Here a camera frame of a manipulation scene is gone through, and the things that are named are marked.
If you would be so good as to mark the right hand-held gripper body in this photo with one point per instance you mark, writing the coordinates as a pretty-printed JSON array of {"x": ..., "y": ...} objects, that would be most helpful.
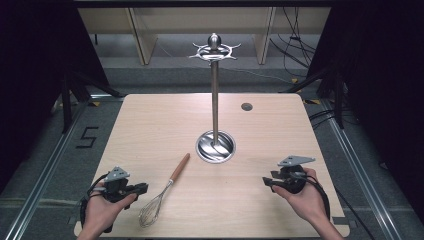
[{"x": 293, "y": 176}]

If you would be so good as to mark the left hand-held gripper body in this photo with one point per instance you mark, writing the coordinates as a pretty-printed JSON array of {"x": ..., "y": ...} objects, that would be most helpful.
[{"x": 115, "y": 186}]

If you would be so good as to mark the metal utensil stand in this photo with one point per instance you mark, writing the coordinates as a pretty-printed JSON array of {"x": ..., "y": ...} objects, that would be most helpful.
[{"x": 214, "y": 100}]

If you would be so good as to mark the person's right hand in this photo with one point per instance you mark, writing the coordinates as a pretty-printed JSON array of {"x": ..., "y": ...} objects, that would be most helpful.
[{"x": 305, "y": 200}]

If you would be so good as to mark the person's left hand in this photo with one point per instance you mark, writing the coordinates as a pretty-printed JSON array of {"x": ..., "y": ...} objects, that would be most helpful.
[{"x": 103, "y": 210}]

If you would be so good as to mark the black tripod stand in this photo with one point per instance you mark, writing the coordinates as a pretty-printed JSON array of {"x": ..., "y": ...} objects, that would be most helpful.
[
  {"x": 338, "y": 100},
  {"x": 66, "y": 100}
]

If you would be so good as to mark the black curtain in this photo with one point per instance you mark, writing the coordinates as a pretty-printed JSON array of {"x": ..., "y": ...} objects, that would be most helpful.
[
  {"x": 33, "y": 83},
  {"x": 390, "y": 83}
]

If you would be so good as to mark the metal floor rail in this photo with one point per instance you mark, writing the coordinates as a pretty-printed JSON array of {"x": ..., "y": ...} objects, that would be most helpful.
[
  {"x": 43, "y": 173},
  {"x": 360, "y": 173}
]

